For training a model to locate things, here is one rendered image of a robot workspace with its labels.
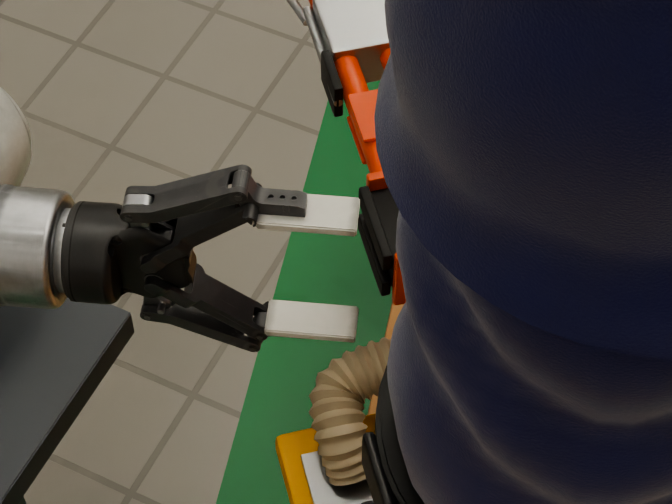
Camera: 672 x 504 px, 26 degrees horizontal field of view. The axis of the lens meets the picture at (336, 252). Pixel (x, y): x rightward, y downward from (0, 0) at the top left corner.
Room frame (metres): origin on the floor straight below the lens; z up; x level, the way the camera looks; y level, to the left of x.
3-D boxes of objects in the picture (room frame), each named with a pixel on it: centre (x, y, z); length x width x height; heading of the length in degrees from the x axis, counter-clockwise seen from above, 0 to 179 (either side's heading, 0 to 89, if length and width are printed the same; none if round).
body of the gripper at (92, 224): (0.63, 0.15, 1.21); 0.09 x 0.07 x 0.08; 84
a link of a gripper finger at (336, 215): (0.62, 0.02, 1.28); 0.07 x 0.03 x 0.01; 84
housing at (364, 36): (0.87, -0.02, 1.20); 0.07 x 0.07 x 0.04; 15
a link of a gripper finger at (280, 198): (0.62, 0.05, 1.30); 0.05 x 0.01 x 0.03; 84
